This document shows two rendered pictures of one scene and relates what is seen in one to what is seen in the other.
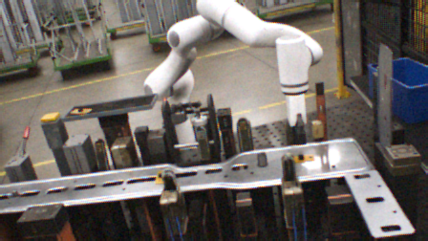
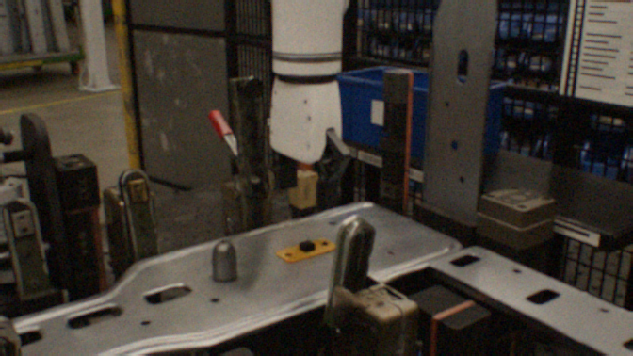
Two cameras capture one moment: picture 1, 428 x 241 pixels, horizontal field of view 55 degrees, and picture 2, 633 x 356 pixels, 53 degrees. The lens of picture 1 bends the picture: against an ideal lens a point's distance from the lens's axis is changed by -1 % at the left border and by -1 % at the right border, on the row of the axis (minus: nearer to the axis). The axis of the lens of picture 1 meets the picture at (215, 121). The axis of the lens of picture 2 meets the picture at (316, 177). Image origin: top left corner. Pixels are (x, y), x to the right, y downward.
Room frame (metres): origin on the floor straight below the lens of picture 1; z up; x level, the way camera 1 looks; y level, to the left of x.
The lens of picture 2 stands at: (0.57, 0.27, 1.37)
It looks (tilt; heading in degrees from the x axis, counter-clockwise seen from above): 18 degrees down; 318
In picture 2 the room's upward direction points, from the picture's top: straight up
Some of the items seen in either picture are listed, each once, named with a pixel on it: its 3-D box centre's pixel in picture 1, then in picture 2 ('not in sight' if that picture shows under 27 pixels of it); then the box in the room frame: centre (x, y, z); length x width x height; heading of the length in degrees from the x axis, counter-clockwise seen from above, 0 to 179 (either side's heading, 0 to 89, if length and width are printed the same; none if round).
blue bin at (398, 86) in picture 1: (407, 88); (414, 111); (1.37, -0.71, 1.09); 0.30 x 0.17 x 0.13; 2
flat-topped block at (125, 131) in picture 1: (124, 158); not in sight; (1.58, 0.41, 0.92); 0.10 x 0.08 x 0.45; 84
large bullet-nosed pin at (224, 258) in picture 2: (262, 160); (224, 264); (1.18, -0.13, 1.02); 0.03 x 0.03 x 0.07
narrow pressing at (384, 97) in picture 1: (384, 100); (456, 106); (1.13, -0.51, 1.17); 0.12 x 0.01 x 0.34; 174
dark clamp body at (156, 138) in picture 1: (167, 176); not in sight; (1.42, 0.22, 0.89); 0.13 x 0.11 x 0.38; 174
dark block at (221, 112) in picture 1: (232, 161); (88, 298); (1.41, -0.03, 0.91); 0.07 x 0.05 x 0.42; 174
